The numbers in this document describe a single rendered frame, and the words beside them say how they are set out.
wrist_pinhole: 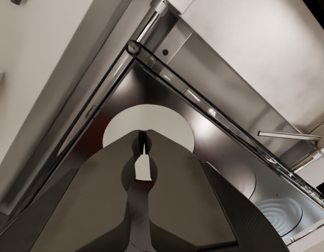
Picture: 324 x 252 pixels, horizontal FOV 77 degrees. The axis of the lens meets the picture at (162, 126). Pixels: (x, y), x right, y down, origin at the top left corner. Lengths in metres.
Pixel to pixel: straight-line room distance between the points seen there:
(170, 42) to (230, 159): 0.15
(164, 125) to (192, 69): 0.10
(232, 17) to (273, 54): 0.06
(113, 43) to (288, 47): 0.19
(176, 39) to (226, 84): 0.10
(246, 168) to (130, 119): 0.15
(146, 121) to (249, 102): 0.17
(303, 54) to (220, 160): 0.14
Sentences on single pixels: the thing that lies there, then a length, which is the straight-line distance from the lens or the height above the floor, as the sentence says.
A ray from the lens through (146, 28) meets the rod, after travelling 0.19.
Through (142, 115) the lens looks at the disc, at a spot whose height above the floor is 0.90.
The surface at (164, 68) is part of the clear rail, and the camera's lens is 0.19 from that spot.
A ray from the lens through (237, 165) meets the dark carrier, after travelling 0.26.
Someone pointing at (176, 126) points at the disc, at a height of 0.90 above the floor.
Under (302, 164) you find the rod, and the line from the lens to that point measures 0.30.
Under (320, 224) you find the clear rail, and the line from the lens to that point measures 0.41.
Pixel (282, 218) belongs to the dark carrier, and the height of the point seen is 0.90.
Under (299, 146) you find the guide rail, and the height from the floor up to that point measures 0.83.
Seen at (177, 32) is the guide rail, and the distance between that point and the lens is 0.24.
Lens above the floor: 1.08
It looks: 61 degrees down
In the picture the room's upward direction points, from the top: 174 degrees clockwise
